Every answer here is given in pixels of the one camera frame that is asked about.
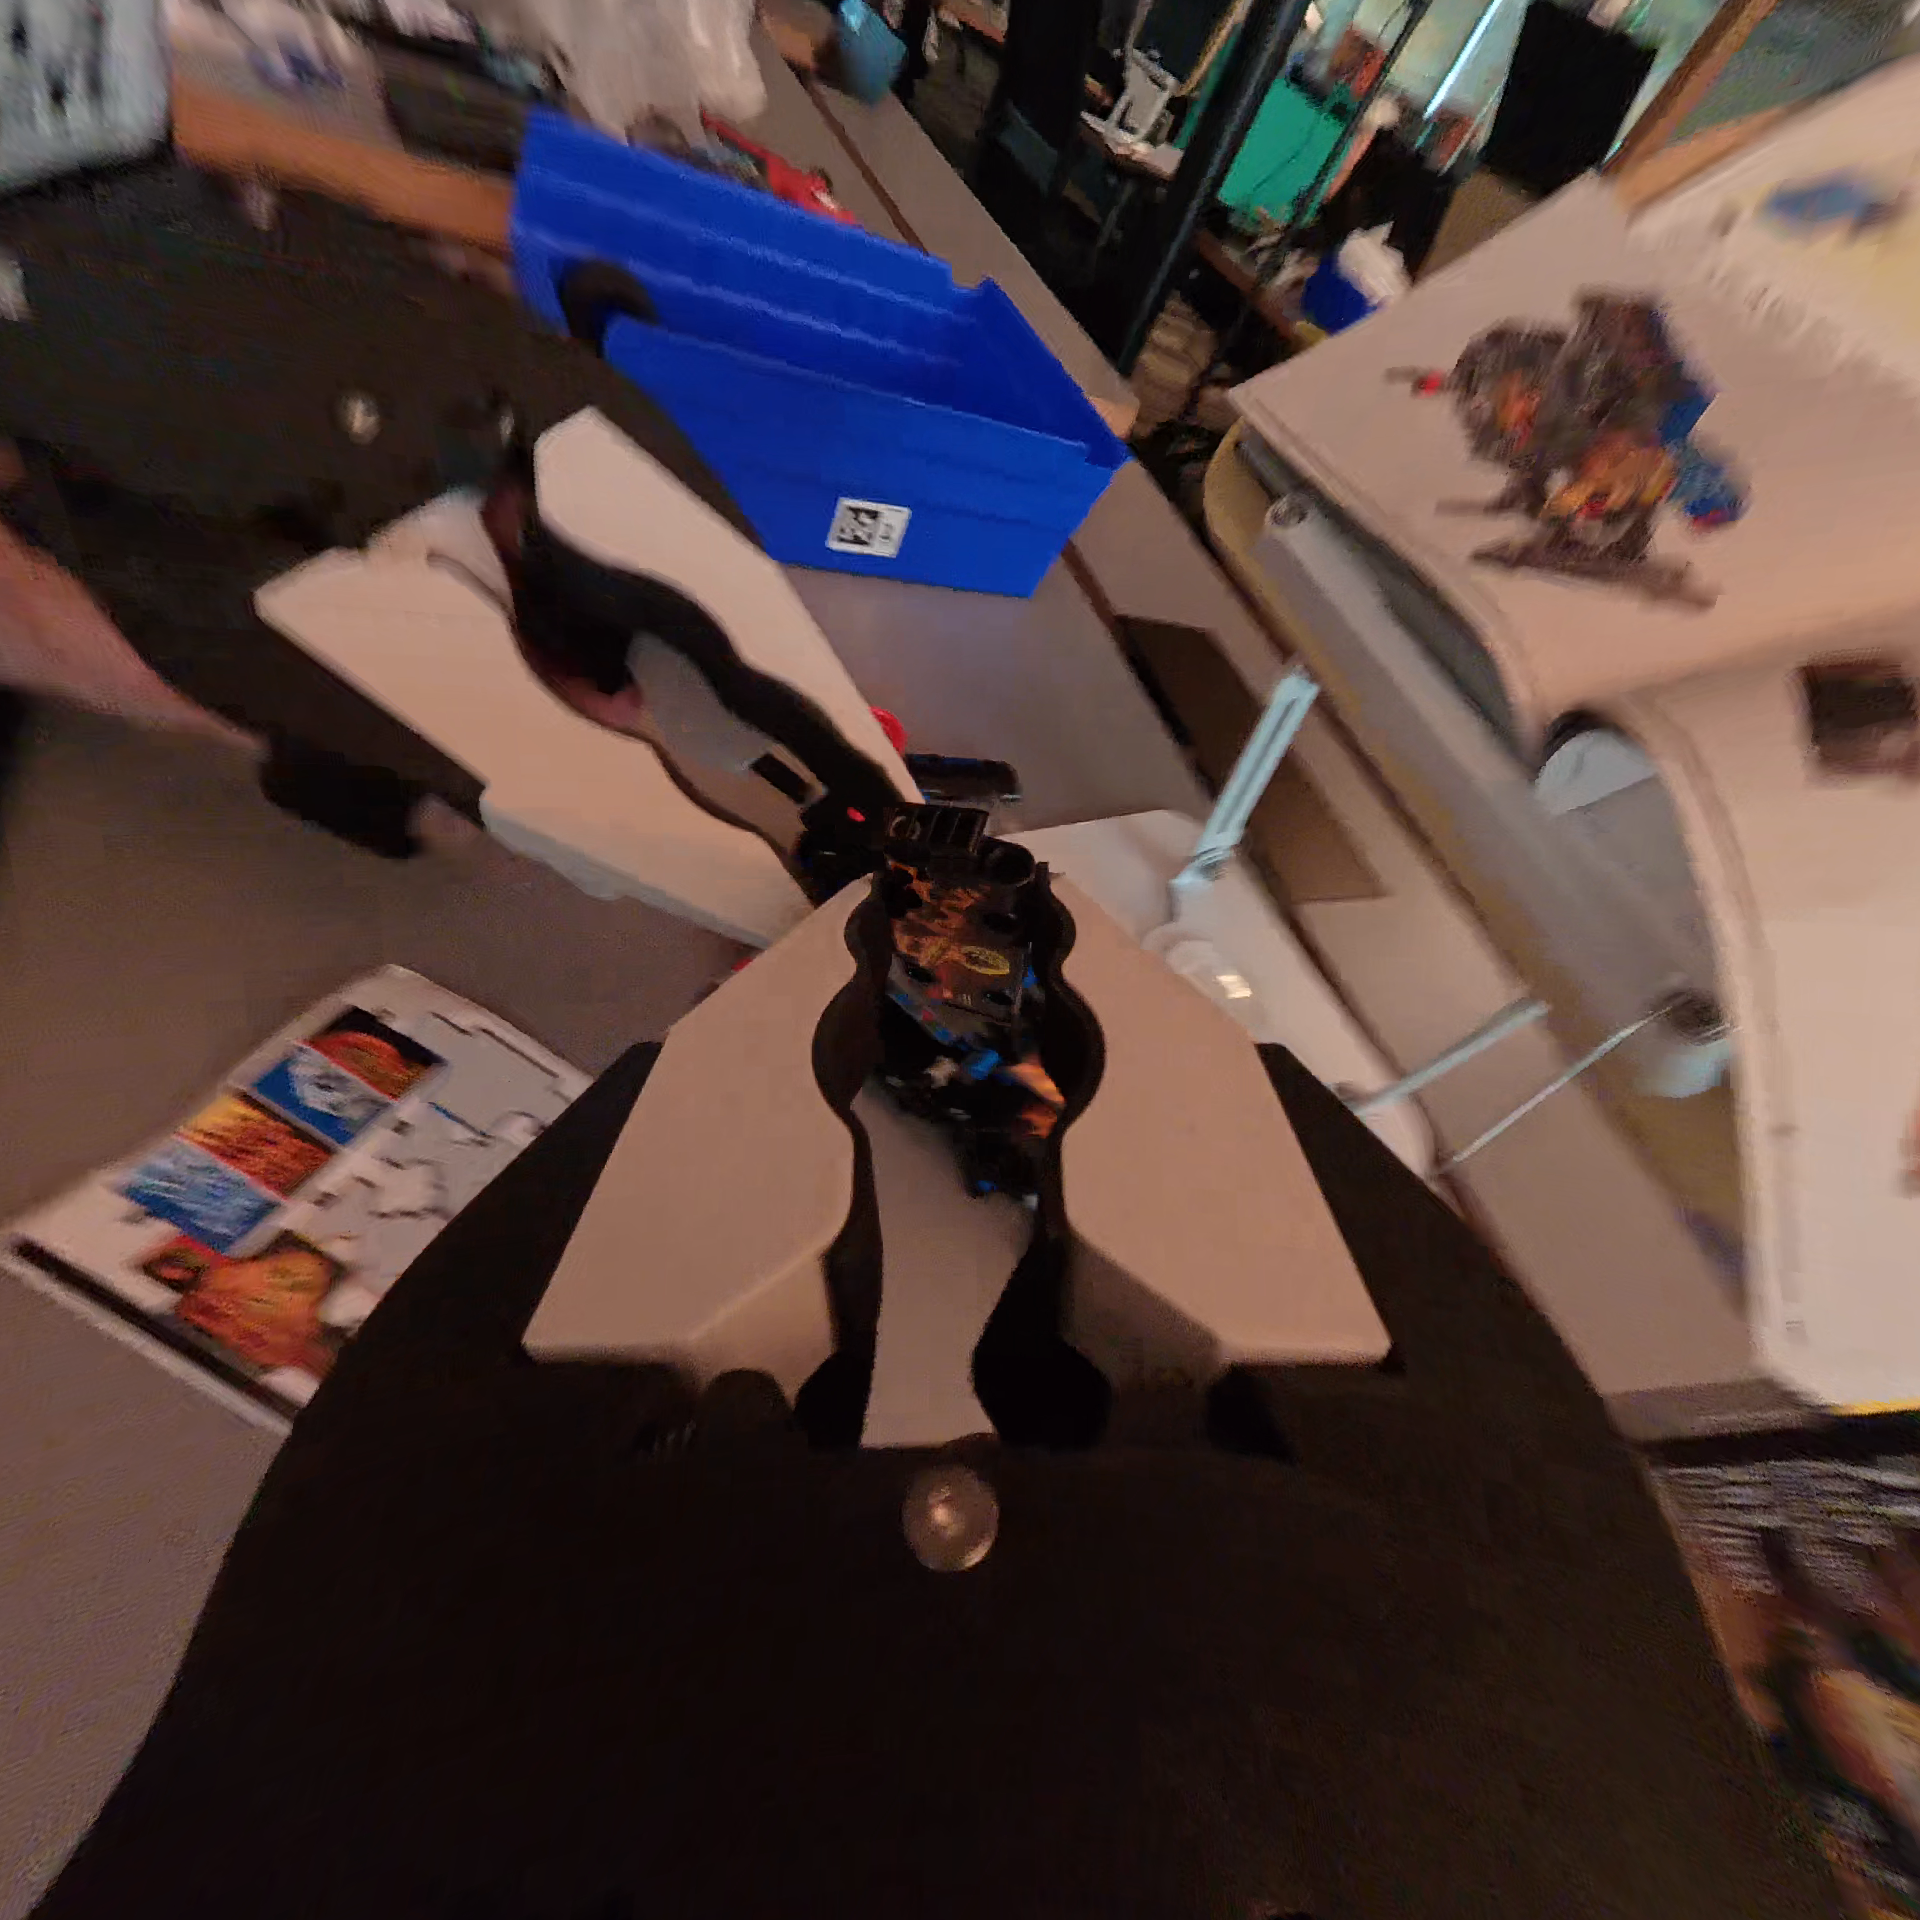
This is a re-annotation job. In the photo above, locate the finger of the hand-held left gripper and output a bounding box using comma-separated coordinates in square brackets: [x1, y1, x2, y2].
[251, 496, 825, 950]
[515, 405, 928, 818]

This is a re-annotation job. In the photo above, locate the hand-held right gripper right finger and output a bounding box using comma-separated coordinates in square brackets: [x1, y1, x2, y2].
[968, 867, 1392, 1450]

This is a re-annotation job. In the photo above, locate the black flame sticker brick panel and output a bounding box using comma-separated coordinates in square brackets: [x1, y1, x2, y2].
[871, 839, 1074, 1203]

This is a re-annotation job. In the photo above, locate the blue black toy brick truck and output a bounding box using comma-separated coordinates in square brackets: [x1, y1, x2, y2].
[791, 749, 1024, 902]

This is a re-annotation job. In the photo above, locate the instruction booklet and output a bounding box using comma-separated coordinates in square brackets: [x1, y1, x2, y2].
[1231, 60, 1920, 723]

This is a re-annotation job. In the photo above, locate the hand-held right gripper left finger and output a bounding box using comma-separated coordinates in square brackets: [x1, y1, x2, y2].
[520, 872, 890, 1450]

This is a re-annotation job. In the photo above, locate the clear plastic bag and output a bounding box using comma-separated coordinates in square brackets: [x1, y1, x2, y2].
[527, 0, 771, 135]

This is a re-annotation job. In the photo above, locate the black metal pole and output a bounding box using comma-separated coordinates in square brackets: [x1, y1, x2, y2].
[1119, 0, 1314, 376]

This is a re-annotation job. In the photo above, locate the person's left hand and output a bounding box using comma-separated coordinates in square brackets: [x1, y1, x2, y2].
[0, 517, 271, 755]

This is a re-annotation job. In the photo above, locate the brick set box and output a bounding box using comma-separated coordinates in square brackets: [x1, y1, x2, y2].
[1651, 1455, 1920, 1920]

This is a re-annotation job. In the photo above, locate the sticker sheet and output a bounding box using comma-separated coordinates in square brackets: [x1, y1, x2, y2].
[0, 960, 596, 1419]

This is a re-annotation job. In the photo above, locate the blue storage bin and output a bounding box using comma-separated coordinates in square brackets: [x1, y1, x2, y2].
[507, 108, 1129, 602]

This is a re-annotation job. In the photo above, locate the light blue cup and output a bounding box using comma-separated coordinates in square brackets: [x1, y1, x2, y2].
[832, 0, 912, 104]

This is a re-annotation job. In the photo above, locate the white book stand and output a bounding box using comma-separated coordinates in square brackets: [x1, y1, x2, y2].
[1036, 421, 1920, 1419]

